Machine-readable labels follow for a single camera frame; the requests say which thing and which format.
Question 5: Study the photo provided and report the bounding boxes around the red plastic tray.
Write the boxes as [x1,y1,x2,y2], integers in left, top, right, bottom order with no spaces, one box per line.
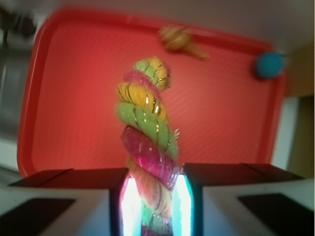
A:
[17,7,286,177]

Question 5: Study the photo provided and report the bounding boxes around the blue dimpled ball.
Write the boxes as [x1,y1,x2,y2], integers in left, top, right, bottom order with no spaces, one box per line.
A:
[253,52,286,80]

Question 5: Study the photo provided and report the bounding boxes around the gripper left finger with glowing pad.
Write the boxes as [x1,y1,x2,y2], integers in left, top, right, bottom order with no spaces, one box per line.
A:
[0,168,141,236]

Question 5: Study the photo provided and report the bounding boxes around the tan spiral seashell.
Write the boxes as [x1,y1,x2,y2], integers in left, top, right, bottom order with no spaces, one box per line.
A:
[158,27,209,60]

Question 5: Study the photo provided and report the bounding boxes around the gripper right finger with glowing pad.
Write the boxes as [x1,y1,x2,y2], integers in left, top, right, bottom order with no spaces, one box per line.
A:
[173,163,315,236]

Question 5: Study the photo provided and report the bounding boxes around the multicolored twisted rope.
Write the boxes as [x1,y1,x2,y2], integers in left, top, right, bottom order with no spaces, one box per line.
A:
[115,56,182,236]

